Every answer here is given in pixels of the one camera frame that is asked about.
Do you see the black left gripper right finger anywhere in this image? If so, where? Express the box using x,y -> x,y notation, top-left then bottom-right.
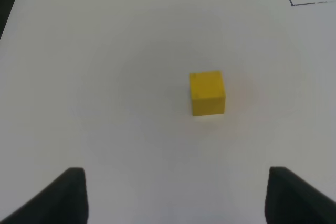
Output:
264,167 -> 335,223

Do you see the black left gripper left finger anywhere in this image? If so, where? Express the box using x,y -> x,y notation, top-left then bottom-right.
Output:
1,167 -> 89,223

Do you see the yellow cube block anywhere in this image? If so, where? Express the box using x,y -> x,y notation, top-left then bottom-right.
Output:
189,71 -> 226,116

